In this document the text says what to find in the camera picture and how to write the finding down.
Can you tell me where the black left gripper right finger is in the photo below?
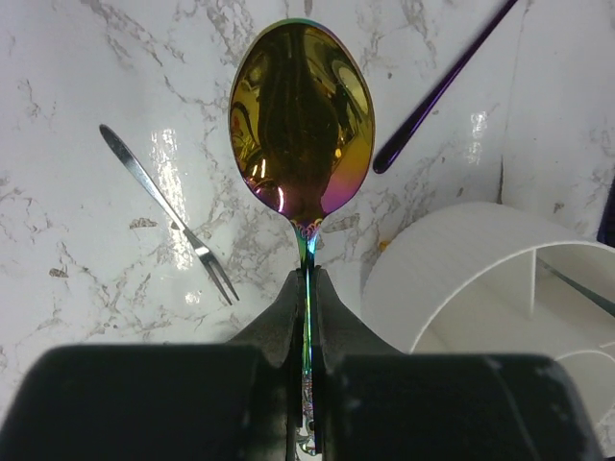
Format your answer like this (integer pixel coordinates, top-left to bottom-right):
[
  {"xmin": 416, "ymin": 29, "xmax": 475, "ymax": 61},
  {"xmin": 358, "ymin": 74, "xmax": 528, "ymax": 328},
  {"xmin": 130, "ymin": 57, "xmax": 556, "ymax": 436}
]
[{"xmin": 311, "ymin": 266, "xmax": 403, "ymax": 460}]

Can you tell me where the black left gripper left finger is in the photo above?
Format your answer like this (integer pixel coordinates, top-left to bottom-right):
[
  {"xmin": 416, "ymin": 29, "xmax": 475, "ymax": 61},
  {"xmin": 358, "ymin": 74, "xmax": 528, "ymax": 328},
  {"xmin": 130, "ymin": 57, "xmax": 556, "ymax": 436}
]
[{"xmin": 227, "ymin": 270, "xmax": 305, "ymax": 460}]

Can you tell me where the white round divided container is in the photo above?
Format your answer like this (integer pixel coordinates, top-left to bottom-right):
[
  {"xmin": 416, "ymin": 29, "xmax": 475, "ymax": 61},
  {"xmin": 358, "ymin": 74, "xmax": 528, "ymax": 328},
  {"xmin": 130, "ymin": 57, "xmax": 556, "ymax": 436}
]
[{"xmin": 359, "ymin": 201, "xmax": 615, "ymax": 443}]

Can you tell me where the purple long-handled spoon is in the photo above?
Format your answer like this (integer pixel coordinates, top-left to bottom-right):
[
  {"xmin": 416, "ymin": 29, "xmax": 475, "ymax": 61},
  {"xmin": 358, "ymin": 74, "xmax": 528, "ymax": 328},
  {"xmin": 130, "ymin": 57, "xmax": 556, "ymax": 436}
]
[{"xmin": 372, "ymin": 0, "xmax": 517, "ymax": 175}]

